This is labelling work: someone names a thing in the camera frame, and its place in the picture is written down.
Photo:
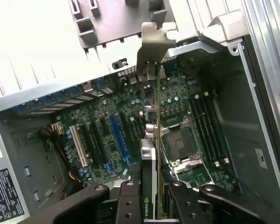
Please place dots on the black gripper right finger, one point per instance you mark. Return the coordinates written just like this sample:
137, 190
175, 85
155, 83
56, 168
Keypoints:
189, 207

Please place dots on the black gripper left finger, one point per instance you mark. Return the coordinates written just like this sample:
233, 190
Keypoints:
128, 205

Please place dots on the silver chipset heat sink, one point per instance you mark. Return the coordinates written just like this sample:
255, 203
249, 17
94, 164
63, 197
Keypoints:
115, 183

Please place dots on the metal socket cover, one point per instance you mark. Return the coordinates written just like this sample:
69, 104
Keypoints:
186, 163

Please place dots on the CPU socket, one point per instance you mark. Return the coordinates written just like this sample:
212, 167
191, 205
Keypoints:
179, 144

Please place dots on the blue expansion slot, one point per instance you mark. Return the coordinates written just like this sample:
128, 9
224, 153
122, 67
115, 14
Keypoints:
118, 140

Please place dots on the white expansion slot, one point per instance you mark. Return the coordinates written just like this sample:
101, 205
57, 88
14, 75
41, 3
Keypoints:
79, 145

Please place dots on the black open PC case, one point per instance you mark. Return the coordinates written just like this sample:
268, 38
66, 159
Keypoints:
235, 116

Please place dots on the green motherboard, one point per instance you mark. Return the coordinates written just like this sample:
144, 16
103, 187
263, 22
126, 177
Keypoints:
177, 93

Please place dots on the grey power supply unit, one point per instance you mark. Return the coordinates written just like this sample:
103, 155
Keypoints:
7, 191

